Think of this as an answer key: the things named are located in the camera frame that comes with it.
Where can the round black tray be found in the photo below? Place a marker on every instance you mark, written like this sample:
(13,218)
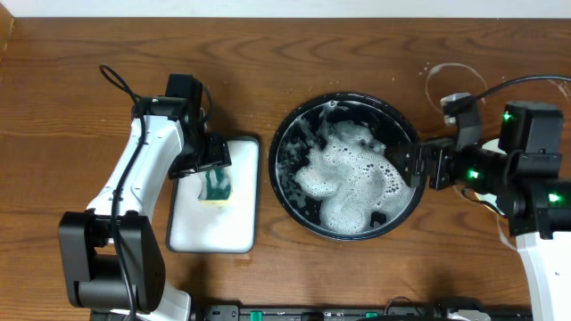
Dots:
(328,169)

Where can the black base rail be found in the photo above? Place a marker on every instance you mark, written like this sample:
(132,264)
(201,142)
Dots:
(397,309)

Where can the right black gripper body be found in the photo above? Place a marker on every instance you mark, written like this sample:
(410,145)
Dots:
(442,152)

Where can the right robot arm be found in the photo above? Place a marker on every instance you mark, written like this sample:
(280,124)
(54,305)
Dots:
(522,174)

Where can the light green plate front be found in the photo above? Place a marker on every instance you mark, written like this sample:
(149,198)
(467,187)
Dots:
(492,146)

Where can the green yellow sponge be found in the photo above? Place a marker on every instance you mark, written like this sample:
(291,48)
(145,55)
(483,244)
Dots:
(216,185)

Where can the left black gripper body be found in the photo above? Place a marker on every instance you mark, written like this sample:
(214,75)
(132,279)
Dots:
(207,161)

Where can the black rectangular foam tray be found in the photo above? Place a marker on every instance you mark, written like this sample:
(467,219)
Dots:
(218,227)

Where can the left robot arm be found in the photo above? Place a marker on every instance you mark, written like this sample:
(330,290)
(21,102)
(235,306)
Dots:
(111,260)

